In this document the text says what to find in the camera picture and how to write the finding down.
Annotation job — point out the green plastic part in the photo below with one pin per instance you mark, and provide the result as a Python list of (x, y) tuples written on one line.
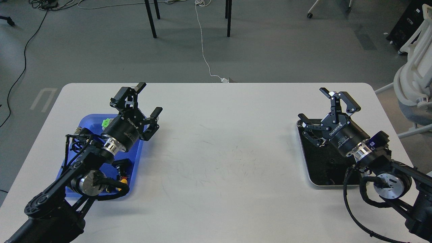
[(105, 123)]

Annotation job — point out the silver metal tray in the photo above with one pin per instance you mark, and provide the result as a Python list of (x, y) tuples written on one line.
[(325, 166)]

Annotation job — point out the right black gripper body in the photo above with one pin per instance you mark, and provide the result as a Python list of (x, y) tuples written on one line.
[(343, 133)]

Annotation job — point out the white office chair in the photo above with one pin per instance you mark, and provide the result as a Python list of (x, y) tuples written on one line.
[(412, 82)]

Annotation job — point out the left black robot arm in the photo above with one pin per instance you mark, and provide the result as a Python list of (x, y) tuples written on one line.
[(89, 172)]

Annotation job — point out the black equipment case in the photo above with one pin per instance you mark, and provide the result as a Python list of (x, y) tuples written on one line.
[(408, 23)]

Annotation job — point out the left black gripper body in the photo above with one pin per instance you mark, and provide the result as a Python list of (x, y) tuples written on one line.
[(126, 130)]

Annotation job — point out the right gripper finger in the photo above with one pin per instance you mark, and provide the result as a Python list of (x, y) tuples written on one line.
[(342, 106), (317, 131)]

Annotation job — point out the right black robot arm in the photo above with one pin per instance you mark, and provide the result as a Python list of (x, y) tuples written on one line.
[(390, 183)]

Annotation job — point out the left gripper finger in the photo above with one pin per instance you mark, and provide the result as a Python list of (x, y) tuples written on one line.
[(148, 126), (126, 100)]

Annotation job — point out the black push button switch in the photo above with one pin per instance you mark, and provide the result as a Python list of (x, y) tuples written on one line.
[(122, 166)]

